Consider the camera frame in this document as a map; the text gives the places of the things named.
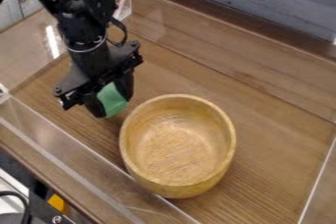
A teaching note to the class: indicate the clear acrylic front barrier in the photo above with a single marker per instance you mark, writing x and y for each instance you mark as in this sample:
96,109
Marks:
91,183

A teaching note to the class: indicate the yellow label sticker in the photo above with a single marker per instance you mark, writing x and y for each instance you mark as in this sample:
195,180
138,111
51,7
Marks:
58,203

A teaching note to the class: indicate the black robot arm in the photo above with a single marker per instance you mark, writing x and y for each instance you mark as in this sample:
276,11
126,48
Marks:
83,21

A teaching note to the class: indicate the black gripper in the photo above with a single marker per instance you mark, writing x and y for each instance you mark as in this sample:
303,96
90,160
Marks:
94,69

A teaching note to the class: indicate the green rectangular block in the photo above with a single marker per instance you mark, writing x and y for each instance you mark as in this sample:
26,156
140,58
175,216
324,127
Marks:
112,100

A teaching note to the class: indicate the brown wooden bowl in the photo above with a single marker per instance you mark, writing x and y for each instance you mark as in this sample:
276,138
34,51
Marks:
178,143

